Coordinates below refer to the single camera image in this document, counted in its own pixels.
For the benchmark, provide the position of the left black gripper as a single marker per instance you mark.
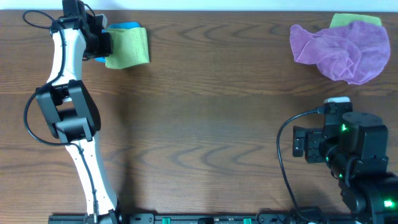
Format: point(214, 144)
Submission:
point(109, 41)

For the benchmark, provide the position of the green microfiber cloth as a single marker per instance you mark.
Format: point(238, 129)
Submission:
point(130, 48)

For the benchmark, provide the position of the purple crumpled cloth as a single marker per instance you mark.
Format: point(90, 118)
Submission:
point(355, 53)

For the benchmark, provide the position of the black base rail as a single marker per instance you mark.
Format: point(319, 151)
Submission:
point(149, 218)

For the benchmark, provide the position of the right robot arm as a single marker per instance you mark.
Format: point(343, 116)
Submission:
point(353, 146)

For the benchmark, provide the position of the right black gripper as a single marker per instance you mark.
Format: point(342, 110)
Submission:
point(310, 137)

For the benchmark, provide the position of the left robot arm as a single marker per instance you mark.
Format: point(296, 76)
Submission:
point(69, 110)

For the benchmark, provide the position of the blue folded cloth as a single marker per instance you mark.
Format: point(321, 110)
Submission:
point(123, 25)

